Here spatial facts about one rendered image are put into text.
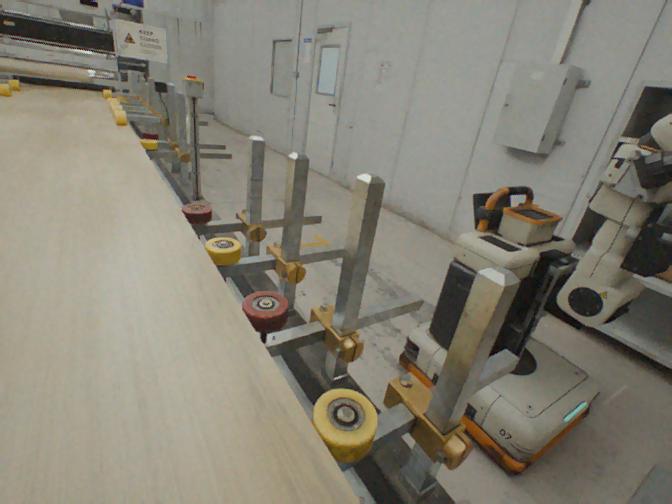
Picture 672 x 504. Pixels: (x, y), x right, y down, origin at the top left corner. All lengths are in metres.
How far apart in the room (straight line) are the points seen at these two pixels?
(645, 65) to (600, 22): 0.45
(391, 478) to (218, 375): 0.34
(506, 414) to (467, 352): 1.09
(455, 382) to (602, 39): 3.03
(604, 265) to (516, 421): 0.63
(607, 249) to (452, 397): 1.04
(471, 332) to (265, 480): 0.28
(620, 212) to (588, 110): 1.89
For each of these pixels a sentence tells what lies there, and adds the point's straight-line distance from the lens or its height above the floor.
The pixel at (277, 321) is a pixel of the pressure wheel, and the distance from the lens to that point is 0.59.
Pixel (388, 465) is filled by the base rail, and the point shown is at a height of 0.70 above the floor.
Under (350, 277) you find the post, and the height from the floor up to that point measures 0.96.
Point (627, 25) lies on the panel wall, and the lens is 3.29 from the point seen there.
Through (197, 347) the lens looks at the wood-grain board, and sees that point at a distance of 0.54.
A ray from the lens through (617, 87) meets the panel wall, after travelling 3.20.
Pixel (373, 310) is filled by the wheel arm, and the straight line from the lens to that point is 0.79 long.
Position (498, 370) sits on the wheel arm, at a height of 0.84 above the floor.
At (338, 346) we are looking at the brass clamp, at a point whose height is 0.81.
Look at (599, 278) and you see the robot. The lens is 1.43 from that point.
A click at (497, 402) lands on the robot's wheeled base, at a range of 1.55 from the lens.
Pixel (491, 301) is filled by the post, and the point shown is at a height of 1.07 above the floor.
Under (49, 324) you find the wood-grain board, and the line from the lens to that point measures 0.64.
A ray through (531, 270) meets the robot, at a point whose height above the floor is 0.74.
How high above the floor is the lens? 1.26
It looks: 25 degrees down
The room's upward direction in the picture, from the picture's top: 9 degrees clockwise
